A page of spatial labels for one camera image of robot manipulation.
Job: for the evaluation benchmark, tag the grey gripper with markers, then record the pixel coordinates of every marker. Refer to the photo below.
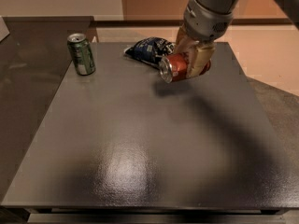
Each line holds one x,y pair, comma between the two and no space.
204,26

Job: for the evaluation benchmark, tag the red coke can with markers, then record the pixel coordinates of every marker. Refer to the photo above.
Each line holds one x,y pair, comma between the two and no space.
175,68

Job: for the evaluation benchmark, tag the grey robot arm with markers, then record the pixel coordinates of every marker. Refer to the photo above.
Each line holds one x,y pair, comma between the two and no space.
289,7

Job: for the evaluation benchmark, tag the green soda can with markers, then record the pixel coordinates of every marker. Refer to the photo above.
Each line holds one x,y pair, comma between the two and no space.
81,54

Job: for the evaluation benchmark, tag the blue chip bag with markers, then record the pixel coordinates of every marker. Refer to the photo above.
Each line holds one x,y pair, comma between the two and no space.
150,50

